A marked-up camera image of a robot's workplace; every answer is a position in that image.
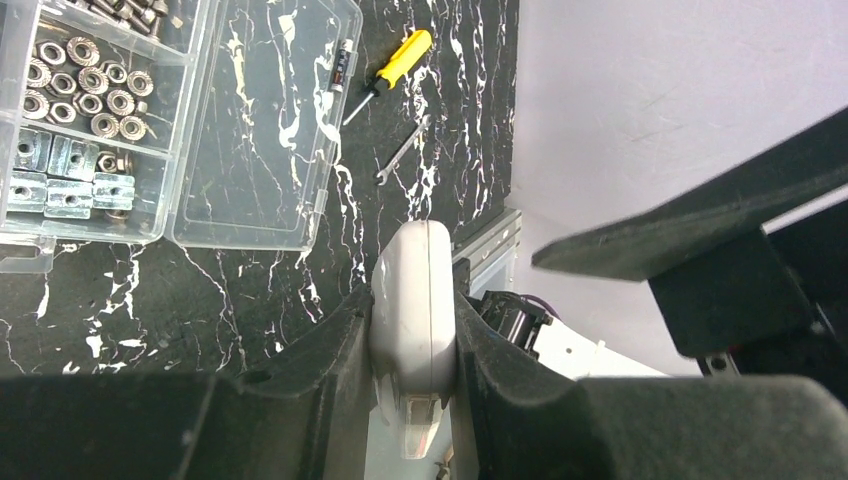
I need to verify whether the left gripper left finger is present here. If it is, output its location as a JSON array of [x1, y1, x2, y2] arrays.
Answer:
[[1, 285, 373, 479]]

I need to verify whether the yellow handled screwdriver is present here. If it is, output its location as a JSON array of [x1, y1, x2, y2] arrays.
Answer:
[[342, 29, 433, 126]]

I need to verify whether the white remote control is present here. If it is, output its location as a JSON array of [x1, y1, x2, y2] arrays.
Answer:
[[368, 220, 457, 460]]

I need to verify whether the clear plastic screw box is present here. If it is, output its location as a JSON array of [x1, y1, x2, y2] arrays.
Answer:
[[1, 1, 363, 273]]

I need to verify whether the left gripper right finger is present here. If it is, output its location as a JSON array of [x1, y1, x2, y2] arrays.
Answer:
[[453, 258, 847, 479]]

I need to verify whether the aluminium frame rail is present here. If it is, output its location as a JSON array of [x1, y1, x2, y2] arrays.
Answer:
[[452, 208, 522, 299]]

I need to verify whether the small silver wrench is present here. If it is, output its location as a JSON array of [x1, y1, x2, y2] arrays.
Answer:
[[374, 114, 431, 186]]

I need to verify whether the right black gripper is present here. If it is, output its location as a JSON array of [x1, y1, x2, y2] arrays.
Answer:
[[532, 111, 847, 400]]

